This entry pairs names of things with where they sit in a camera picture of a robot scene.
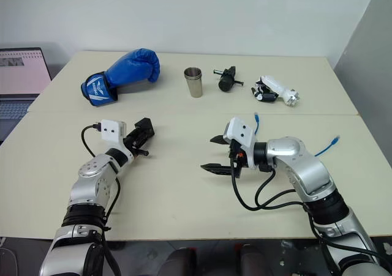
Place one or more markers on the grey open laptop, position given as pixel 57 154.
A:
pixel 18 74

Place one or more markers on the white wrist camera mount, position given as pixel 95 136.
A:
pixel 111 130
pixel 242 132

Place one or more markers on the blue boxing glove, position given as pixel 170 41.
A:
pixel 128 71

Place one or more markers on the white and black robotic hand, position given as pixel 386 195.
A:
pixel 275 87

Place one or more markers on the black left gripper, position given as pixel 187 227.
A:
pixel 137 139

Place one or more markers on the steel cup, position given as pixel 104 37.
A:
pixel 196 87
pixel 192 70
pixel 193 74

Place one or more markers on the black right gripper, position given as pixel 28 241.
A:
pixel 236 156

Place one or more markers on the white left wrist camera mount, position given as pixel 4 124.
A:
pixel 111 130

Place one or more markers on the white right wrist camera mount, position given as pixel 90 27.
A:
pixel 242 132

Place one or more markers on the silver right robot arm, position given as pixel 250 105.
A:
pixel 309 169

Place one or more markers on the black cylindrical motor part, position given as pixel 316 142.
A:
pixel 227 79

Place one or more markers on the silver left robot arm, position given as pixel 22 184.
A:
pixel 92 184

